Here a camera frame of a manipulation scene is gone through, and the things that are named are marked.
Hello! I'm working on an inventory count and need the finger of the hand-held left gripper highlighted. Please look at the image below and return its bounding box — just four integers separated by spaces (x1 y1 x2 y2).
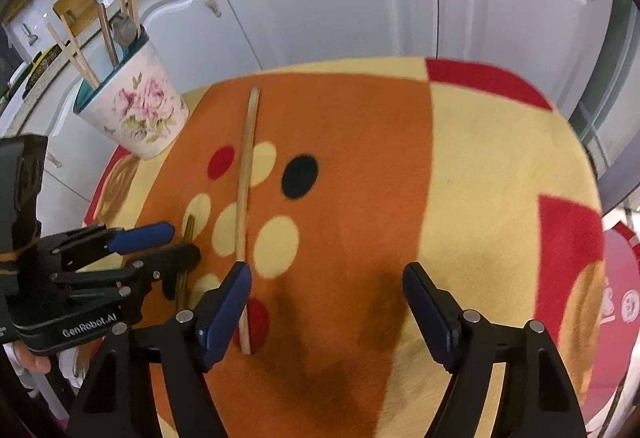
40 221 176 271
52 243 202 300

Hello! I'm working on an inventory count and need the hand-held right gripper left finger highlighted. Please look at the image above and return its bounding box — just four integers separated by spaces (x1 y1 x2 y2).
65 262 252 438

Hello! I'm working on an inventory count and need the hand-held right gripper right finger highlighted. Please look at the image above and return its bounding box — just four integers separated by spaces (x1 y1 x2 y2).
402 262 587 438

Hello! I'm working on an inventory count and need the gold fork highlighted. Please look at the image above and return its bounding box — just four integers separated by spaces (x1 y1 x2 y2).
175 214 197 311

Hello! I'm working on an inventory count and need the floral utensil cup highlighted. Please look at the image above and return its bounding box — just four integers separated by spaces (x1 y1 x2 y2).
72 24 190 161

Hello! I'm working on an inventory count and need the dark brown chopstick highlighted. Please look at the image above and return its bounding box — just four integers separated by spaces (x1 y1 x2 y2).
96 2 120 68

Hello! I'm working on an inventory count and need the metal spoon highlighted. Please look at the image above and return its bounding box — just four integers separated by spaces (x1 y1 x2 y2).
110 14 141 46

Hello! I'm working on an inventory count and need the person's left hand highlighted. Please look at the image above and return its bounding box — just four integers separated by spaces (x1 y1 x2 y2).
10 343 56 376

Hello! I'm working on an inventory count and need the colourful printed blanket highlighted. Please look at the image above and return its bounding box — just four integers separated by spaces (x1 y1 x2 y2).
82 57 606 438

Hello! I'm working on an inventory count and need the yellow rimmed black pot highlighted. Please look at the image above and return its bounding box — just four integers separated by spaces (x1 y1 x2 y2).
22 48 58 85

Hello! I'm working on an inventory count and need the glass door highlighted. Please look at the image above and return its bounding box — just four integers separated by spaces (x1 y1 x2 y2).
567 0 640 219

